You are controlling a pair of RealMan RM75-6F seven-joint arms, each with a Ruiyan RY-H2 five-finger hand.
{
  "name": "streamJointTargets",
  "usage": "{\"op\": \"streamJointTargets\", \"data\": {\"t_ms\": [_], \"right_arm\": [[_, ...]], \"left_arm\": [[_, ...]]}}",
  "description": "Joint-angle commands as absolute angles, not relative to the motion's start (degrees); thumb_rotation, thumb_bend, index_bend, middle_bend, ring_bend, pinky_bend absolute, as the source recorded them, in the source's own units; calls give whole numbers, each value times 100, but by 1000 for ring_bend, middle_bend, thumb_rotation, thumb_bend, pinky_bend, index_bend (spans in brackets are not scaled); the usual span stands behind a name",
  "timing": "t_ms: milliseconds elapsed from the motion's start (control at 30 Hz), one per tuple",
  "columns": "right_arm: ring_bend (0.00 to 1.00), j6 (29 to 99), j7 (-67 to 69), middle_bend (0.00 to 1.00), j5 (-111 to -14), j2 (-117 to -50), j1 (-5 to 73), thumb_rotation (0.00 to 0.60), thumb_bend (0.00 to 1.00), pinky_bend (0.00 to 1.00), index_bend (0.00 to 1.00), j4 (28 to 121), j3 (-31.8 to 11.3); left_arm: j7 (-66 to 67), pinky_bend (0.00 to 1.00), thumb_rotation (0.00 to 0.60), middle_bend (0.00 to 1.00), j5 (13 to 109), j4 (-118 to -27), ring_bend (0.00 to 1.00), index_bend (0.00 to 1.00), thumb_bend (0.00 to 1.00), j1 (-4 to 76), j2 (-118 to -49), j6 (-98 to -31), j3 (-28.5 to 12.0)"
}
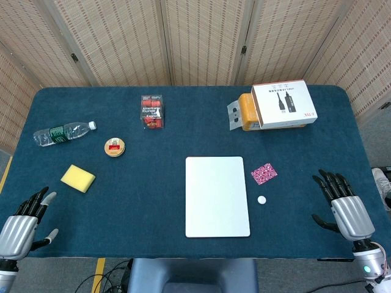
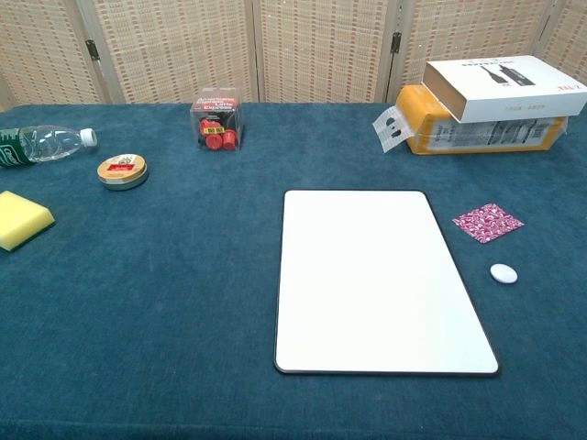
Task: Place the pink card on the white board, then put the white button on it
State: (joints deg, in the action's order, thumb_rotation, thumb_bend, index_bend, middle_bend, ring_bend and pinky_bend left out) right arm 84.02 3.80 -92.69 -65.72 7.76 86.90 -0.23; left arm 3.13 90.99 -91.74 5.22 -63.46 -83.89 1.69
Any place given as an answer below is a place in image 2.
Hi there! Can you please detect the pink glitter square piece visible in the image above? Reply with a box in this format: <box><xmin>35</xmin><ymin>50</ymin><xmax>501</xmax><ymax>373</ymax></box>
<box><xmin>451</xmin><ymin>202</ymin><xmax>525</xmax><ymax>245</ymax></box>

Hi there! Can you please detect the small white round token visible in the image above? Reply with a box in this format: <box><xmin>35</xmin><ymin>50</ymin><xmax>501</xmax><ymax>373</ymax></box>
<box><xmin>489</xmin><ymin>262</ymin><xmax>519</xmax><ymax>285</ymax></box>

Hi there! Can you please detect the white rectangular board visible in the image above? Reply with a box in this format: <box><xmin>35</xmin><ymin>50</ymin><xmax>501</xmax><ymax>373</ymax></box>
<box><xmin>273</xmin><ymin>189</ymin><xmax>501</xmax><ymax>378</ymax></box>

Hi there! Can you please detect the clear box of red capsules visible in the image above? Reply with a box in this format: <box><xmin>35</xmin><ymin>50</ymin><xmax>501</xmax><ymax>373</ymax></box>
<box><xmin>190</xmin><ymin>87</ymin><xmax>244</xmax><ymax>153</ymax></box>

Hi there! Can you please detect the blue tablecloth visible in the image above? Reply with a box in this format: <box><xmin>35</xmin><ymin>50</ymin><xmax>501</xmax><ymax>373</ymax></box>
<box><xmin>0</xmin><ymin>101</ymin><xmax>587</xmax><ymax>440</ymax></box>

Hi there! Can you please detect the yellow plastic wrapped package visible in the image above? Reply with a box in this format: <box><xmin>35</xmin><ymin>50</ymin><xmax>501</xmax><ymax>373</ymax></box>
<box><xmin>371</xmin><ymin>84</ymin><xmax>570</xmax><ymax>157</ymax></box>

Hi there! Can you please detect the round gold tin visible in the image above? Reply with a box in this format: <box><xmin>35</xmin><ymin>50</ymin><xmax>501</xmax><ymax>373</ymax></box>
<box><xmin>96</xmin><ymin>153</ymin><xmax>150</xmax><ymax>191</ymax></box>

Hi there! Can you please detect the woven folding screen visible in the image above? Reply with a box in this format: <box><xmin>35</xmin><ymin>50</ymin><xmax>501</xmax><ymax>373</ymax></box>
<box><xmin>0</xmin><ymin>0</ymin><xmax>587</xmax><ymax>114</ymax></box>

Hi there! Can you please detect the clear water bottle green label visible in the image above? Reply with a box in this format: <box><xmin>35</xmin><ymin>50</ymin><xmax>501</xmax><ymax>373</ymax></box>
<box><xmin>0</xmin><ymin>124</ymin><xmax>98</xmax><ymax>170</ymax></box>

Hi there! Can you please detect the yellow sponge green backing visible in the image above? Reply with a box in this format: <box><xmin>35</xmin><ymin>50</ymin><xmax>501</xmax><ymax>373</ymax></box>
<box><xmin>0</xmin><ymin>190</ymin><xmax>57</xmax><ymax>253</ymax></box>

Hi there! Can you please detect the white cable product box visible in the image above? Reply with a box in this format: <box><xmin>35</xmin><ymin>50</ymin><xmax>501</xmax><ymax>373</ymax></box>
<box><xmin>421</xmin><ymin>54</ymin><xmax>587</xmax><ymax>124</ymax></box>

